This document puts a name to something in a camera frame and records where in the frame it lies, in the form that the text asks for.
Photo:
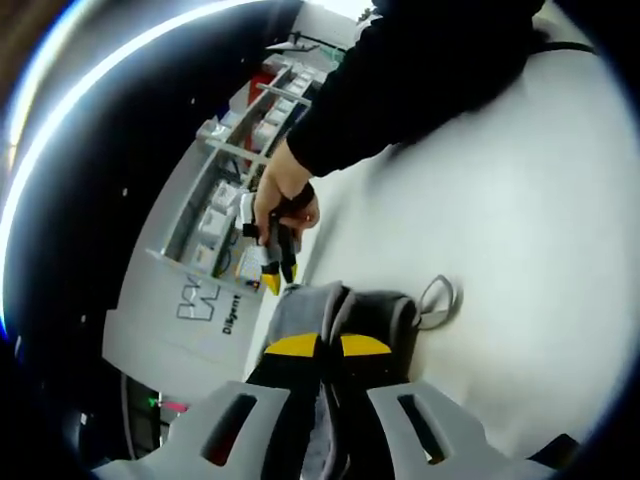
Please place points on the black stand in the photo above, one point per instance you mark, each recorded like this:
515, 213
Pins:
302, 41

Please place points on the grey metal shelving rack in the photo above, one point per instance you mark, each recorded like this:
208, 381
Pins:
235, 149

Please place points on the person's right hand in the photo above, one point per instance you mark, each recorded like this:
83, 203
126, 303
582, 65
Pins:
277, 185

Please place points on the dark grey towel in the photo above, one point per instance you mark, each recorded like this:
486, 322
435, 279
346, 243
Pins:
305, 310

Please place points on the row of white storage bins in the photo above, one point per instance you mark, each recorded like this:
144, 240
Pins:
220, 197

